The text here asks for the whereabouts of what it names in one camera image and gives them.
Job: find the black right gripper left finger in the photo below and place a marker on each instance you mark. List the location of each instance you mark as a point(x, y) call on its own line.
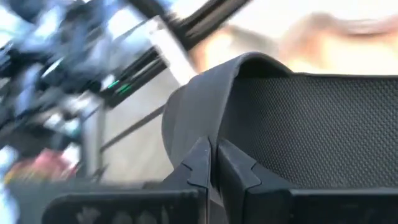
point(140, 208)

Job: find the black aluminium table frame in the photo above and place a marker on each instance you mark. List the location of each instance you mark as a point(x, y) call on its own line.
point(211, 18)

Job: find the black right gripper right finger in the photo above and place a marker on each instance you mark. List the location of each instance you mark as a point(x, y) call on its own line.
point(311, 208)

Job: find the black slide sandal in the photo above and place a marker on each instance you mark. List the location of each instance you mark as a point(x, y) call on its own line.
point(199, 102)

